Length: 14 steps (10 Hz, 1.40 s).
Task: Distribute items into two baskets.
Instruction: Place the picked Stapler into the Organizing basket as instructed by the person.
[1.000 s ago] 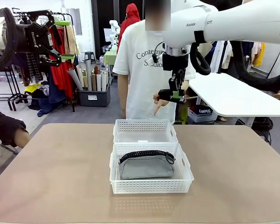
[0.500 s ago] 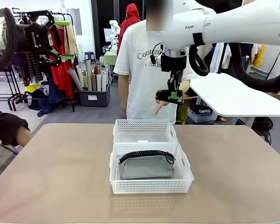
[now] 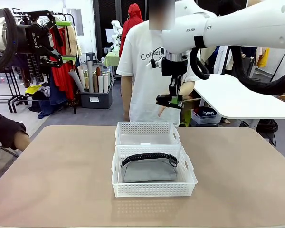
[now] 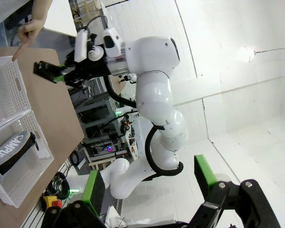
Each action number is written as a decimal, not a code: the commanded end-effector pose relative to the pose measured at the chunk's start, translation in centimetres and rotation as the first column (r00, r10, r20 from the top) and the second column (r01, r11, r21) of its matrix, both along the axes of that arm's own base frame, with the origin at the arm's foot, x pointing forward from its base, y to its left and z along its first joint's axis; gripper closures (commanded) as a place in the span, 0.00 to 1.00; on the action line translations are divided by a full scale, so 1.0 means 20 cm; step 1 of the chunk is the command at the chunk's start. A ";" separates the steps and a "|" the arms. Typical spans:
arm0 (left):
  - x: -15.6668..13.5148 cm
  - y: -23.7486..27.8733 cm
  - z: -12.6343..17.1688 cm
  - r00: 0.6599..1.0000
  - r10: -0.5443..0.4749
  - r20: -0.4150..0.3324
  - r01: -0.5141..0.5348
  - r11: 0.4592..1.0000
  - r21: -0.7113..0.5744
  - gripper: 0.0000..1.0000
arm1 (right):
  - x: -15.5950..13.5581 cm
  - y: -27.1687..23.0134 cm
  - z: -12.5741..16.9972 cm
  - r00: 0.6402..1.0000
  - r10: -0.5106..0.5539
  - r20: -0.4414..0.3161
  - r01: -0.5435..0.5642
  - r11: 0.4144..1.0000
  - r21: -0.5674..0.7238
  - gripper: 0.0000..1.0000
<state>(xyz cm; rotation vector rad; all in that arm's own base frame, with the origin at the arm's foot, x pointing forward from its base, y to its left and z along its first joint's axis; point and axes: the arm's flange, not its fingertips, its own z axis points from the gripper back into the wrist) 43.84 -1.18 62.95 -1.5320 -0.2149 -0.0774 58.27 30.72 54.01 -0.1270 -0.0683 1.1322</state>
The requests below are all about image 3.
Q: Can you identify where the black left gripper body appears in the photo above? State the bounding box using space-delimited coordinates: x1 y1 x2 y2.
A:
15 22 55 57

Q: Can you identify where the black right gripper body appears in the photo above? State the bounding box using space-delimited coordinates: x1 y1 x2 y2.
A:
161 57 189 77

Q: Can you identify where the black cylindrical object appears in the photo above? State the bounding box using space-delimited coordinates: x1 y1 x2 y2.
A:
155 94 184 110

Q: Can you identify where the gray pouch with black zipper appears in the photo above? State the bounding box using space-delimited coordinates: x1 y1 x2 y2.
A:
120 153 180 184

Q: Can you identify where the person's right forearm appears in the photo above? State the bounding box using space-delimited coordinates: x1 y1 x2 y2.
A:
120 76 134 115

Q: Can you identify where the person's left forearm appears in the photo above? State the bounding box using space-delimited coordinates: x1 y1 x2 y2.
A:
165 80 196 110

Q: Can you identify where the person's left hand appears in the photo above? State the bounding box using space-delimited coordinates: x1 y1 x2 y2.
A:
157 105 170 118

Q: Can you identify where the red dress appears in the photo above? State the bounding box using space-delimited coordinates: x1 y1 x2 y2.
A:
49 25 76 101

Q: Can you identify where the black checked garment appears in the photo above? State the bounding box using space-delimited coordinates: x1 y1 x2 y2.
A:
25 53 45 84

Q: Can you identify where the beige garment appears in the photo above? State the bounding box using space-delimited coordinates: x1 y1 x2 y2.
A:
66 24 83 66

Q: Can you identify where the wide gray paper roll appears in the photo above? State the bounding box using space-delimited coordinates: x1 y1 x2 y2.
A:
68 69 86 93

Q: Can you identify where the person in white printed T-shirt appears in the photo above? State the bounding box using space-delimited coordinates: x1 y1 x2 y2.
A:
115 0 197 128

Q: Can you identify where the beige trench coat mannequin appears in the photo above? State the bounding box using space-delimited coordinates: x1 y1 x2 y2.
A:
200 46 217 64

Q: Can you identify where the yellow cloth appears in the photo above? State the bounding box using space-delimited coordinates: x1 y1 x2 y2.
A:
24 85 42 95

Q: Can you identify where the gray plastic stool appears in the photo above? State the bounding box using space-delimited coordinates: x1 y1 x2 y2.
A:
85 52 97 65

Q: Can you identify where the blue denim garment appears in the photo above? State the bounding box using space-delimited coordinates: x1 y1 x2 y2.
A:
37 90 72 120

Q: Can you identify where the tall gray cardboard tube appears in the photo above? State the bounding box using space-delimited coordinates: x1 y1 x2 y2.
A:
86 61 95 93

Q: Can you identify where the white basket with Campus print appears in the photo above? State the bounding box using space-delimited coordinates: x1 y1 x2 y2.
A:
191 108 222 126

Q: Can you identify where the tan cardboard tube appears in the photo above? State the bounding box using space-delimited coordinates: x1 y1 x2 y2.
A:
92 71 99 93

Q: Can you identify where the white coat mannequin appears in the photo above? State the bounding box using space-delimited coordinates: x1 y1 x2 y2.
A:
213 46 231 75

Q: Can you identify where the white perforated plastic basket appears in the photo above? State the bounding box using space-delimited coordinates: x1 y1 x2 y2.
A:
114 121 182 146
111 144 198 198

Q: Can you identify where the black clothes rack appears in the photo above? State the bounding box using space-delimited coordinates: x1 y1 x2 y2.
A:
0 8 77 114

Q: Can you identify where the black plastic crate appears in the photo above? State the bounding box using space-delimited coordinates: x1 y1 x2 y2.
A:
79 83 114 110

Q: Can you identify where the green cloth table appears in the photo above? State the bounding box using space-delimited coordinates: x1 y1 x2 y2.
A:
104 52 121 70

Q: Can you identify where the red hooded garment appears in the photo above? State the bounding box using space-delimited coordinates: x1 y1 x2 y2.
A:
118 3 144 58

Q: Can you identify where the white table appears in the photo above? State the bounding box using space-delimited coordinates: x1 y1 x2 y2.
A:
193 74 285 130

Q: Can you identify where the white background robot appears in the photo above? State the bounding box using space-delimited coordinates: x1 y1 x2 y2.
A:
111 20 123 52

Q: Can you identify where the navy dressed mannequin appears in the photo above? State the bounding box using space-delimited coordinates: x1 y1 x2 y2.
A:
239 46 257 79

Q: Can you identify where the seated person in black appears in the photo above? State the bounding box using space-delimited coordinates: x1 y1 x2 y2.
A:
0 94 32 152

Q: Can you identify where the yellow garment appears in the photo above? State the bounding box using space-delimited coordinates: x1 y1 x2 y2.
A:
256 47 271 69

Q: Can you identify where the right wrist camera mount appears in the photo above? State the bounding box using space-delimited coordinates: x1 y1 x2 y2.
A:
145 57 158 70

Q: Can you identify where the thin black camera cable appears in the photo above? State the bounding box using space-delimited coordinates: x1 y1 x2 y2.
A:
147 46 167 65

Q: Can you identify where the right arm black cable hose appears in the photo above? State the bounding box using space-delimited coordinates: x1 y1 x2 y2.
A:
189 35 285 96

